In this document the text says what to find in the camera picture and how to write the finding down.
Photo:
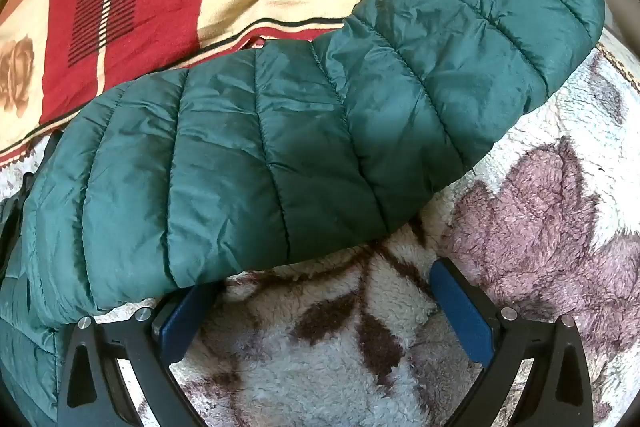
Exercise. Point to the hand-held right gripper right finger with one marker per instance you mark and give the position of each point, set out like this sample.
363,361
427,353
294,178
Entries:
461,313

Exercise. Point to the floral fleece blanket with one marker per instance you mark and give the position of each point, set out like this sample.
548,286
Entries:
540,217

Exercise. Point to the green puffer jacket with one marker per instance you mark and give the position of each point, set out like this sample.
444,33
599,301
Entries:
300,132

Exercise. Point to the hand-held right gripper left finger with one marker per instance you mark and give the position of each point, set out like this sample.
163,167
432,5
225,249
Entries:
186,322

